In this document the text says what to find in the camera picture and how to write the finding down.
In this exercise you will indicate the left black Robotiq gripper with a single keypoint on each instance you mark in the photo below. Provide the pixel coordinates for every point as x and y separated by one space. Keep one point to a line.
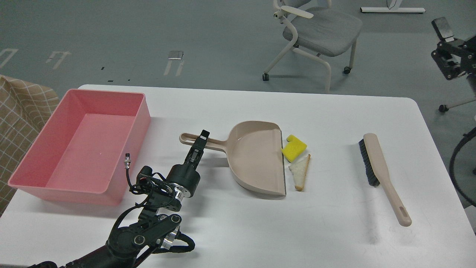
186 174

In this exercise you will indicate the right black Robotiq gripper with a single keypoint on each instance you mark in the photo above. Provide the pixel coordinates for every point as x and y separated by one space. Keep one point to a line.
454 57

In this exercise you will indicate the beige plastic dustpan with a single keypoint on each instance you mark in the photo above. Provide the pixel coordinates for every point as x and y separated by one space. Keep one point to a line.
254 155

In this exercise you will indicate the yellow green sponge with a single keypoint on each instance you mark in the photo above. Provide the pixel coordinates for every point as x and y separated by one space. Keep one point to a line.
294 148

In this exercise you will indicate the white bread slice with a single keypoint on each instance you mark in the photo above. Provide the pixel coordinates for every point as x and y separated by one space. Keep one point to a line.
299 172

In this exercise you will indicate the beige hand brush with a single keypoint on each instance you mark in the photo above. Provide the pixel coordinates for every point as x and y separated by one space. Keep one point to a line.
378 174

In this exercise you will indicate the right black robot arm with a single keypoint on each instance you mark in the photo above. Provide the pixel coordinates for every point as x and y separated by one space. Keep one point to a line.
468 137

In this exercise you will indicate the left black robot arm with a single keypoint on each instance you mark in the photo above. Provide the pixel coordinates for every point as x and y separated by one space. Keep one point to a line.
153 225

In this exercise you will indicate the pink plastic bin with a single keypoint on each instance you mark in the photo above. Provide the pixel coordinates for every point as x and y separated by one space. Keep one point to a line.
79 154

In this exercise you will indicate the white desk base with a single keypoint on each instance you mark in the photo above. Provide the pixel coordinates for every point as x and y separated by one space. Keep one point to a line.
393 6

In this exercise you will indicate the chair leg with caster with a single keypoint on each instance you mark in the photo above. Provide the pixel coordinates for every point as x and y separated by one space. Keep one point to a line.
446 108

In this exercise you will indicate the floor socket plate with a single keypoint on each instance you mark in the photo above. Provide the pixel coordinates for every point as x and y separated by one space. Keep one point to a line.
175 55

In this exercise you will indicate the grey office chair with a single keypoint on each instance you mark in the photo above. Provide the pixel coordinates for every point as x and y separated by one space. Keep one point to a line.
315 32

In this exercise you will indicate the brown checkered cloth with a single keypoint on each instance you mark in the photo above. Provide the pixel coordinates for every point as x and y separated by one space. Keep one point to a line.
24 110

